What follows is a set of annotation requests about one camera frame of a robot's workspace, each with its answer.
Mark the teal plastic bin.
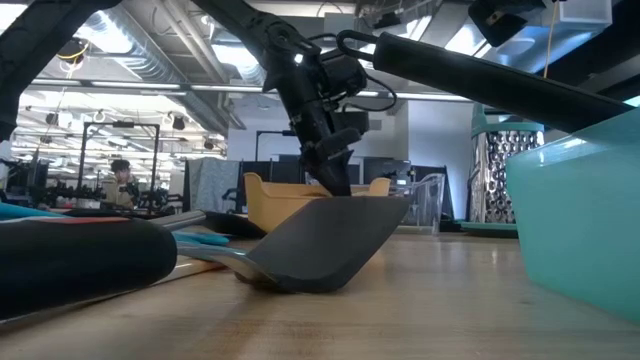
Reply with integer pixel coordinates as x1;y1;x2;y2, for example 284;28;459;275
504;107;640;326

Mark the teal-handled utensil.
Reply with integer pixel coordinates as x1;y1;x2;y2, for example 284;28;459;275
0;202;66;221

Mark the person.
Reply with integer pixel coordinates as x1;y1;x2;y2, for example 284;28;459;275
102;158;139;210

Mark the black solid turner red button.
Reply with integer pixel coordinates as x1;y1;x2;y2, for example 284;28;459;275
0;195;411;321

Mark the black gantry frame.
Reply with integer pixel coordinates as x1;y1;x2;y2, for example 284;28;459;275
254;129;301;164

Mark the black rack frame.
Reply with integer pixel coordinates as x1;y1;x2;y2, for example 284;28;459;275
77;121;161;211

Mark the grey fabric partition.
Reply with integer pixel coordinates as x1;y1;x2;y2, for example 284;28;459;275
183;157;241;217

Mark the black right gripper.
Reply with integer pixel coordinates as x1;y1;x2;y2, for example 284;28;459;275
467;0;549;50

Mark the teal silicone spatula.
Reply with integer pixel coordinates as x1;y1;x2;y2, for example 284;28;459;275
172;230;231;247

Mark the silver ceiling duct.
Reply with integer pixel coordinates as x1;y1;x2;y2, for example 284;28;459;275
74;0;231;136

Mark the orange plastic bin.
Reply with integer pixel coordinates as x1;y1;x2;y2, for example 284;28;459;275
243;172;392;234

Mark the clear plastic bin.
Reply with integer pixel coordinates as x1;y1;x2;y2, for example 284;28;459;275
394;172;446;236

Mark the yellow black ceiling reel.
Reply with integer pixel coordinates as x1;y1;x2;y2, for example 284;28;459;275
54;37;91;66

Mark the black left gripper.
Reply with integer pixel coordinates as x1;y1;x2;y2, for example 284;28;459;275
264;29;374;198

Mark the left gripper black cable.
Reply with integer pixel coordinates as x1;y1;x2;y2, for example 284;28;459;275
319;32;399;114

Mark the steel box grater teal handle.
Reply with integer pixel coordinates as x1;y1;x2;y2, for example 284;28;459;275
459;102;546;239

